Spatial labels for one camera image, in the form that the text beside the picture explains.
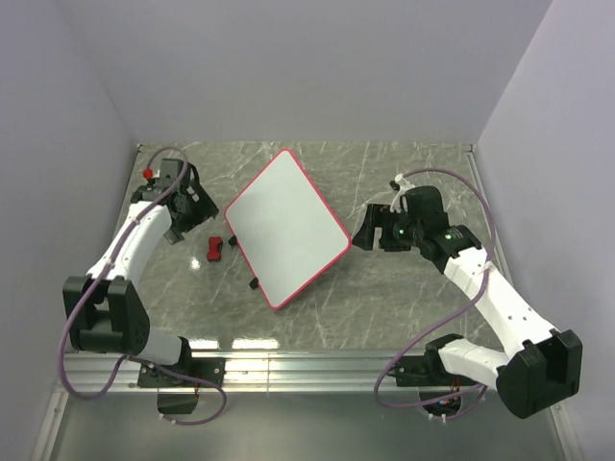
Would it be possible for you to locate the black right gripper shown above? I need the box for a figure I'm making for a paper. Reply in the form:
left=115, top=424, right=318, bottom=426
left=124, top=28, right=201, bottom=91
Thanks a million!
left=351, top=204, right=424, bottom=253

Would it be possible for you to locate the red whiteboard eraser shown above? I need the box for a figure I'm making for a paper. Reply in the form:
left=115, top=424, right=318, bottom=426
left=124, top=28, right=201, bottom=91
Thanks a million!
left=206, top=236, right=224, bottom=262

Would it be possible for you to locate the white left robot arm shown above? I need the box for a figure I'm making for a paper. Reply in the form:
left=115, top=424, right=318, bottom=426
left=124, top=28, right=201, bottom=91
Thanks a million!
left=57, top=156, right=219, bottom=386

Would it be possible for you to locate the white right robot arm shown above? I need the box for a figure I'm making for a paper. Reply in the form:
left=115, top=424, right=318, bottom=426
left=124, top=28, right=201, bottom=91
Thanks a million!
left=352, top=185, right=582, bottom=419

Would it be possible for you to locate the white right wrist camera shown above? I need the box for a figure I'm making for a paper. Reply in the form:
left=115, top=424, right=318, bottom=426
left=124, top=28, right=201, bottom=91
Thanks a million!
left=389, top=173, right=415, bottom=213

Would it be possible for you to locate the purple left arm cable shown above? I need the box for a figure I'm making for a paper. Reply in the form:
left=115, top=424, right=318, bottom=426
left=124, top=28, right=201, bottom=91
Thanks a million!
left=57, top=146, right=227, bottom=427

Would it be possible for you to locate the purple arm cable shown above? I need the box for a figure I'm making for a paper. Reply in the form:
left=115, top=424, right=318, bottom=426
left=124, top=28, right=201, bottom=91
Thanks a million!
left=57, top=146, right=227, bottom=427
left=373, top=167, right=497, bottom=421

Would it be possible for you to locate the white board with pink frame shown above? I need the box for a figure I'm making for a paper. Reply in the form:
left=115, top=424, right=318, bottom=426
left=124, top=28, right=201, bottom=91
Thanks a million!
left=224, top=149, right=351, bottom=310

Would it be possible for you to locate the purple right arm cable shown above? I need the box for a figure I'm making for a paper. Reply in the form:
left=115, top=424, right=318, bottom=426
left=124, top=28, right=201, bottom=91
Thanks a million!
left=373, top=167, right=497, bottom=421

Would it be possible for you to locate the aluminium mounting rail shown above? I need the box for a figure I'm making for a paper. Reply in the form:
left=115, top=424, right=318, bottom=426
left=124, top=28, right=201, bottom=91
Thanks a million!
left=64, top=350, right=454, bottom=395

